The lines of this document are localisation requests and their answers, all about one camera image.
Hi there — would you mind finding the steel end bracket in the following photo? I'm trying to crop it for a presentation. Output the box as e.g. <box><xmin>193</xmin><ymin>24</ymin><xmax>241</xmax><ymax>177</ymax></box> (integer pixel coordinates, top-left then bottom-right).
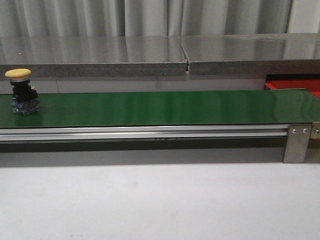
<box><xmin>310</xmin><ymin>121</ymin><xmax>320</xmax><ymax>139</ymax></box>

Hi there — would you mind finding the steel conveyor support bracket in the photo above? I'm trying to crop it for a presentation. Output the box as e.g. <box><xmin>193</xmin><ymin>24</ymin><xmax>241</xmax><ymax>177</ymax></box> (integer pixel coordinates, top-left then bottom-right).
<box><xmin>283</xmin><ymin>124</ymin><xmax>312</xmax><ymax>164</ymax></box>

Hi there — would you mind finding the right steel table top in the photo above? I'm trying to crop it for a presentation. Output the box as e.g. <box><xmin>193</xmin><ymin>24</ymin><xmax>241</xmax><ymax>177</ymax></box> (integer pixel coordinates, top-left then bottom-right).
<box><xmin>180</xmin><ymin>33</ymin><xmax>320</xmax><ymax>76</ymax></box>

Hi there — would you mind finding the steel table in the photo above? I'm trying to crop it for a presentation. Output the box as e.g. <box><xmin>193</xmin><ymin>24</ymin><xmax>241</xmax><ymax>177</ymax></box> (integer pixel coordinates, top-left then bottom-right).
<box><xmin>0</xmin><ymin>36</ymin><xmax>187</xmax><ymax>78</ymax></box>
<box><xmin>180</xmin><ymin>33</ymin><xmax>320</xmax><ymax>76</ymax></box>

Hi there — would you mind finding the grey pleated curtain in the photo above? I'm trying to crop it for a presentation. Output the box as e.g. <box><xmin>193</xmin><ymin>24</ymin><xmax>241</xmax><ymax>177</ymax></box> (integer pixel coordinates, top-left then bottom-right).
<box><xmin>0</xmin><ymin>0</ymin><xmax>320</xmax><ymax>37</ymax></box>

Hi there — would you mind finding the left steel table top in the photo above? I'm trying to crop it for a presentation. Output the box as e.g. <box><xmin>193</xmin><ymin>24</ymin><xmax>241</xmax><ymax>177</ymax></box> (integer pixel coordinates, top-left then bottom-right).
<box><xmin>0</xmin><ymin>36</ymin><xmax>187</xmax><ymax>78</ymax></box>

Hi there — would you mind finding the aluminium conveyor side rail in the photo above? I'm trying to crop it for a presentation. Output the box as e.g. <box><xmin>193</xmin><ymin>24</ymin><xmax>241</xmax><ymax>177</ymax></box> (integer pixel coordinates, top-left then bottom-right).
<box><xmin>0</xmin><ymin>124</ymin><xmax>289</xmax><ymax>143</ymax></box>

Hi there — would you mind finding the red plastic tray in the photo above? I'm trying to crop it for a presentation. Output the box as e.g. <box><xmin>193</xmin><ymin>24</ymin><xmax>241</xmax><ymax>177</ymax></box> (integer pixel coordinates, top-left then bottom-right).
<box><xmin>265</xmin><ymin>73</ymin><xmax>320</xmax><ymax>98</ymax></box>

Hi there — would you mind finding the yellow mushroom push button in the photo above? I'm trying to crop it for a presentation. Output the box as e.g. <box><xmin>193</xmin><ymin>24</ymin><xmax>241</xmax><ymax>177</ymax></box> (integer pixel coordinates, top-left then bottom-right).
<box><xmin>5</xmin><ymin>68</ymin><xmax>40</xmax><ymax>116</ymax></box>

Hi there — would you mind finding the green conveyor belt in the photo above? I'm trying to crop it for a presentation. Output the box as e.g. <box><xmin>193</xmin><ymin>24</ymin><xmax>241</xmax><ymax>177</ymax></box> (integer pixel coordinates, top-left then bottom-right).
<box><xmin>0</xmin><ymin>89</ymin><xmax>320</xmax><ymax>129</ymax></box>

